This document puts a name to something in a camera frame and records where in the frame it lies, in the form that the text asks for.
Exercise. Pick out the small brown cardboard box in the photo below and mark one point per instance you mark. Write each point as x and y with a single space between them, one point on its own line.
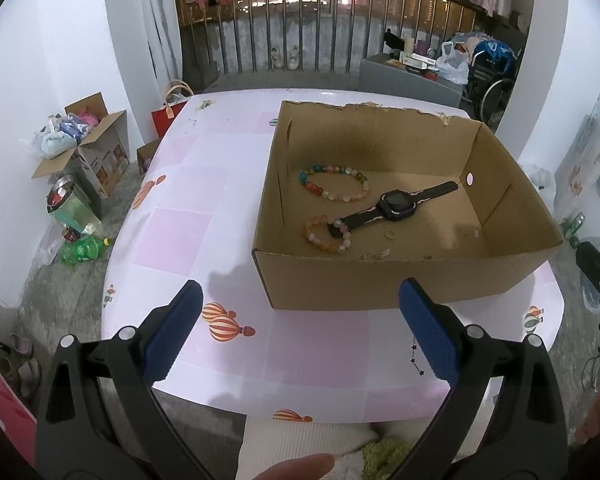
147 157

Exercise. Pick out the pink slipper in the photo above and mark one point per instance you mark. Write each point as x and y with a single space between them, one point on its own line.
27 377
20 345

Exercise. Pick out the floral printed cloth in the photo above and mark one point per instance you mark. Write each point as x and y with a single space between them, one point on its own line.
595 160

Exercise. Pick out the metal balcony railing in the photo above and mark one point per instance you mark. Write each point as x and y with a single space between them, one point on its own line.
260 25

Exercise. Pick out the grey cabinet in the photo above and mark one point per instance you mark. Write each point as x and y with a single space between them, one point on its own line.
405 87

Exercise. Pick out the printed open cardboard box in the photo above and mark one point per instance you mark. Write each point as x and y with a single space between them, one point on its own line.
105 160

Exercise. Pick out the pink balloon print tablecloth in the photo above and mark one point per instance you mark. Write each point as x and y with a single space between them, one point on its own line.
195 220

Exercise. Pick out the black smart watch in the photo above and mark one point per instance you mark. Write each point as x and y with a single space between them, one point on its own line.
395 205

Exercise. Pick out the flat white box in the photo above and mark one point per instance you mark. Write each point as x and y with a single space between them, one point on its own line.
420 61

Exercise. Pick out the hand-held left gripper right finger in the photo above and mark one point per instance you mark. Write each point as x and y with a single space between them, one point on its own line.
430 332

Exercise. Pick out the red pink board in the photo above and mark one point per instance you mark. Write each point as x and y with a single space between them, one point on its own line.
2 410

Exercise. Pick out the metal bucket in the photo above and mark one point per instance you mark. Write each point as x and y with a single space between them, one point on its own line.
70 205

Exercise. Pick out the fluffy white green garment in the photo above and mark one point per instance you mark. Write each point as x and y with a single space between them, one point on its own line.
330 440

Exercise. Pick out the crumpled clear plastic bag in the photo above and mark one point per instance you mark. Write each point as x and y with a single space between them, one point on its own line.
540 182

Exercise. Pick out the bundle of coloured bags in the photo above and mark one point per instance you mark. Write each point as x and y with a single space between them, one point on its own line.
85 122

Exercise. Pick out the red drink can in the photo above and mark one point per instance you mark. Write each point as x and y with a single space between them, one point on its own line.
71 235

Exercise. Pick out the white shoe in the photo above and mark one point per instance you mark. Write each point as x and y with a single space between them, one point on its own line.
277 56
294 57

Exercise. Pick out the blue clothes pile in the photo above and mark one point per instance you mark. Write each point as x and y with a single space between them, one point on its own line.
485 47

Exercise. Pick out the white curtain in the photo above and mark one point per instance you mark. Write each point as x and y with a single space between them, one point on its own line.
160 20

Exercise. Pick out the green plastic bottle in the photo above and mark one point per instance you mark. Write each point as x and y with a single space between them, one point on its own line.
82 251

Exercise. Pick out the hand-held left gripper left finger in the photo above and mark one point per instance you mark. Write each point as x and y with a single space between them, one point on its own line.
172 332

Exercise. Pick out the purple cup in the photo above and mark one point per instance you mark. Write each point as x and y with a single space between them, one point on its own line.
422 47

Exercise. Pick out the white printed plastic bag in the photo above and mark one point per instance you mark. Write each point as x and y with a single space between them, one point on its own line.
52 140

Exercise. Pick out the person's left hand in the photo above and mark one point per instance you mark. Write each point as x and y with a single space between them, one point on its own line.
290 467

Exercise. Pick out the wheelchair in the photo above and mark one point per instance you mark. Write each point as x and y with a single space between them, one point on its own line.
495 90

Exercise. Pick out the green can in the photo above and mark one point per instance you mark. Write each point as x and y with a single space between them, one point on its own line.
574 230

